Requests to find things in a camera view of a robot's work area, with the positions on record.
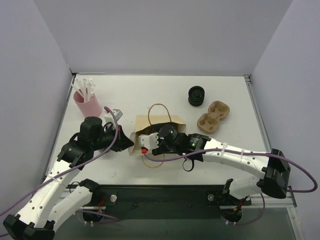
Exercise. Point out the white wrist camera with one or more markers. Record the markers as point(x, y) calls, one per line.
point(112, 116)
point(148, 141)

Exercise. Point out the brown pulp cup carrier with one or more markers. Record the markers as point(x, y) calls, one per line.
point(209, 122)

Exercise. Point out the white wrapped straws bundle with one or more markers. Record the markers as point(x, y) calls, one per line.
point(85, 88)

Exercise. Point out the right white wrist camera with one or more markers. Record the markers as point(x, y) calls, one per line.
point(148, 141)

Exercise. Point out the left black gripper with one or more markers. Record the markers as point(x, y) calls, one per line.
point(120, 139)

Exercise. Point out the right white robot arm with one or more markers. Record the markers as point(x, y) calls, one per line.
point(269, 172)

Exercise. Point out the black mounting base plate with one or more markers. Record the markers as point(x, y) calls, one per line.
point(164, 202)

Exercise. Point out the stack of black lids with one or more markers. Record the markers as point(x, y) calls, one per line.
point(196, 96)

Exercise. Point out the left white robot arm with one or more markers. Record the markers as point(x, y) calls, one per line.
point(40, 218)

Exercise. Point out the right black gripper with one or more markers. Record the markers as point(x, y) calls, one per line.
point(157, 149)

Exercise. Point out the brown paper takeout bag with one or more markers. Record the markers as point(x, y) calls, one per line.
point(147, 124)

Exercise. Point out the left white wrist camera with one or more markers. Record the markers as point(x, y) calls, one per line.
point(112, 116)

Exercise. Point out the pink straw holder cup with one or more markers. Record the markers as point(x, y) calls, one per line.
point(91, 108)

